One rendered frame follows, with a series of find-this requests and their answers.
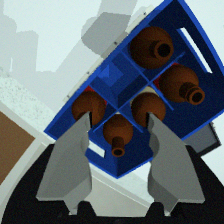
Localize brown bottle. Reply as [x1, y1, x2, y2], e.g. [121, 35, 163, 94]
[153, 63, 205, 105]
[128, 26, 174, 70]
[103, 112, 133, 157]
[129, 85, 166, 127]
[71, 86, 107, 126]

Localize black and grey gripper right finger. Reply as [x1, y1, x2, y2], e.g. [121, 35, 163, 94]
[146, 112, 224, 224]

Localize blue crate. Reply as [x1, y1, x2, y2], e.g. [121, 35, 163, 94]
[43, 0, 224, 179]

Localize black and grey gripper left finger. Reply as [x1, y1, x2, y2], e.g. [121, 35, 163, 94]
[1, 111, 92, 224]

